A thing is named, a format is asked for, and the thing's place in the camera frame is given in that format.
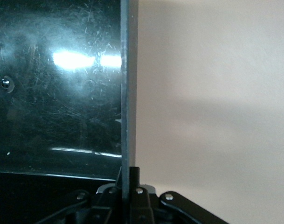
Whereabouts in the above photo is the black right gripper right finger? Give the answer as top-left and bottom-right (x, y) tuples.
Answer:
(129, 167), (229, 224)

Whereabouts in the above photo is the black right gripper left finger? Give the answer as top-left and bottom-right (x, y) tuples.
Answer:
(36, 166), (123, 224)

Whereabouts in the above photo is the black rectangular plastic tray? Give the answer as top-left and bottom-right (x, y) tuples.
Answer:
(0, 0), (139, 224)

